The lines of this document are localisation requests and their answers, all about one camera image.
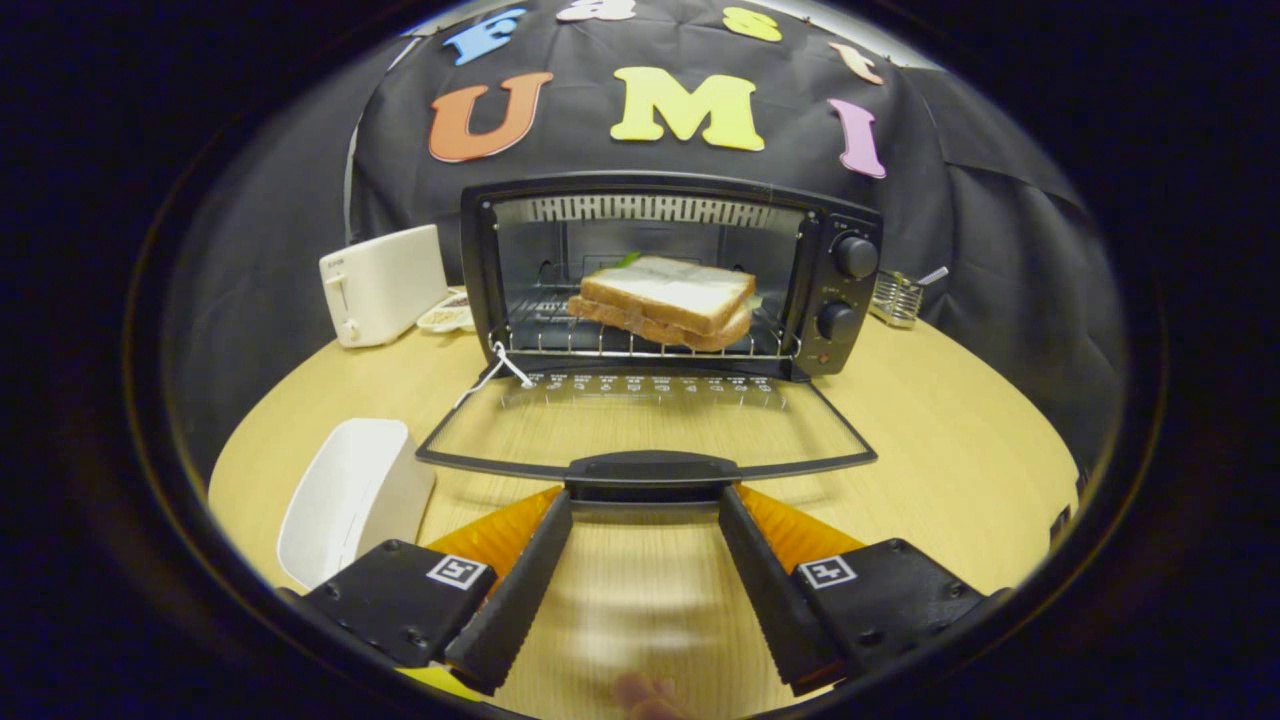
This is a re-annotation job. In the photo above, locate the white cable tie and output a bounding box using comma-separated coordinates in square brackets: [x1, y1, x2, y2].
[455, 341, 536, 409]

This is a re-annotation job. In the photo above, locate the black toaster oven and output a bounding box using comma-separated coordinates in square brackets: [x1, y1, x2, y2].
[415, 172, 884, 506]

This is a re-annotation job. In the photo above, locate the small white snack dish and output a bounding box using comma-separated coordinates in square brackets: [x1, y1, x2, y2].
[417, 290, 475, 334]

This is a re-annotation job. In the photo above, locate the white rectangular tray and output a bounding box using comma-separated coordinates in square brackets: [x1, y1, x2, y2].
[277, 418, 437, 591]

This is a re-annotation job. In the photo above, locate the white pop-up toaster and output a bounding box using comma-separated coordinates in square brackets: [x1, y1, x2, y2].
[319, 224, 450, 349]

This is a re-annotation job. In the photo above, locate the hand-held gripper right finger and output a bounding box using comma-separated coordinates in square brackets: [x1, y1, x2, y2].
[717, 484, 1008, 697]

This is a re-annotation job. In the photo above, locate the wire mesh basket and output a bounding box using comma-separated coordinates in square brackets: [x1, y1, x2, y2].
[870, 268, 923, 329]

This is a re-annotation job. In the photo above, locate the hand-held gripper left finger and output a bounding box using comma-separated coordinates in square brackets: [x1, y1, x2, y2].
[298, 486, 575, 696]

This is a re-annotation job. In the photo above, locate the white bread sandwich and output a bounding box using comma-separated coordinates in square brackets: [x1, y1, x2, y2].
[567, 255, 758, 353]

